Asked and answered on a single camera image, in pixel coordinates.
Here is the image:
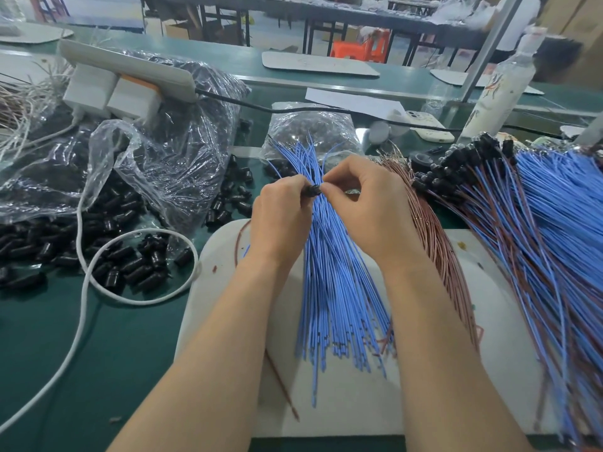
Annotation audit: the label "white paper sheet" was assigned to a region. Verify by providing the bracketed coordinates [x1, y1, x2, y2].
[306, 87, 411, 121]

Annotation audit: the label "pile of assembled wire harnesses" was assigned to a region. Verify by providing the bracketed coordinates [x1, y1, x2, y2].
[413, 134, 603, 446]

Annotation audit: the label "pile of black plastic caps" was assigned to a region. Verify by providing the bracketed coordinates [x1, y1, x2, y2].
[0, 155, 258, 299]

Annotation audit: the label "white computer mouse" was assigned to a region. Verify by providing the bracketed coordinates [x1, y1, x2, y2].
[367, 122, 391, 147]

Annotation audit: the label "person's right forearm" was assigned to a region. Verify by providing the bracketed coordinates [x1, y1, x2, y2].
[386, 247, 536, 452]

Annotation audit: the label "orange plastic stool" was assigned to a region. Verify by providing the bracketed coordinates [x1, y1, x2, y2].
[332, 29, 392, 64]

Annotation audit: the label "white charging cable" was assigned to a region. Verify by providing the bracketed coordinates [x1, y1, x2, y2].
[0, 112, 201, 434]

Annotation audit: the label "bundle of blue wires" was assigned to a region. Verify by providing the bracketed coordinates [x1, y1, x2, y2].
[273, 141, 395, 406]

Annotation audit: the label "white orange charger adapter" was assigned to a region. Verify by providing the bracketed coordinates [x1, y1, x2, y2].
[106, 75, 164, 124]

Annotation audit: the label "black power cord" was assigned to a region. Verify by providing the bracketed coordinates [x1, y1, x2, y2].
[196, 87, 567, 142]

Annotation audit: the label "white flat tray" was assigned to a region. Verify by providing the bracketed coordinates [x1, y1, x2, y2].
[261, 50, 381, 78]
[0, 21, 75, 45]
[430, 68, 545, 97]

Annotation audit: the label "person's right hand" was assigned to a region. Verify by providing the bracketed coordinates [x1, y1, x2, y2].
[320, 155, 427, 269]

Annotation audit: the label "person's left forearm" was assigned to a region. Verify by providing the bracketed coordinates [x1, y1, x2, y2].
[108, 254, 303, 452]

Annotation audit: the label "small clear plastic bag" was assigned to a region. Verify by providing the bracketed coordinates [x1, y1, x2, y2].
[262, 103, 367, 175]

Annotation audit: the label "bundle of stripped brown wires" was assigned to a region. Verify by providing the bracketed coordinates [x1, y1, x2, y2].
[0, 63, 72, 161]

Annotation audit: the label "short metal frame post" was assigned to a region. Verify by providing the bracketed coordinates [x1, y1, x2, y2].
[575, 112, 603, 149]

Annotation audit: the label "white flat device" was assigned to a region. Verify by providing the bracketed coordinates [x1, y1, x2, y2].
[396, 110, 455, 144]

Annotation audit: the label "person's left hand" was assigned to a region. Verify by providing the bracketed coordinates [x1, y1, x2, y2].
[249, 174, 322, 271]

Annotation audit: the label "large clear plastic bag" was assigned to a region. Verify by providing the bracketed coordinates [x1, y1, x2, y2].
[0, 50, 251, 234]

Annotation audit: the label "cardboard boxes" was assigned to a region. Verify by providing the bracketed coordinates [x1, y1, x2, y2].
[539, 0, 603, 90]

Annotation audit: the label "white work board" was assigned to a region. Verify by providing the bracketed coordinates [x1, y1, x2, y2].
[174, 219, 567, 439]

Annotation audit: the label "blue table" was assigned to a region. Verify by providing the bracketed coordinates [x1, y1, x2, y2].
[28, 0, 147, 32]

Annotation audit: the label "white spray bottle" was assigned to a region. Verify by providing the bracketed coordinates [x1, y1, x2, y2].
[460, 26, 550, 139]

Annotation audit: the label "white power strip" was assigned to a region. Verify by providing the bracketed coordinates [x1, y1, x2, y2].
[58, 39, 199, 102]

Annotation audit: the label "slanted metal frame post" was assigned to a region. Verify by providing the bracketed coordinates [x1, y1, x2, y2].
[460, 0, 529, 102]

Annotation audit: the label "long black-frame table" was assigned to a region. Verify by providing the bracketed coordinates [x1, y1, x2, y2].
[141, 0, 489, 67]

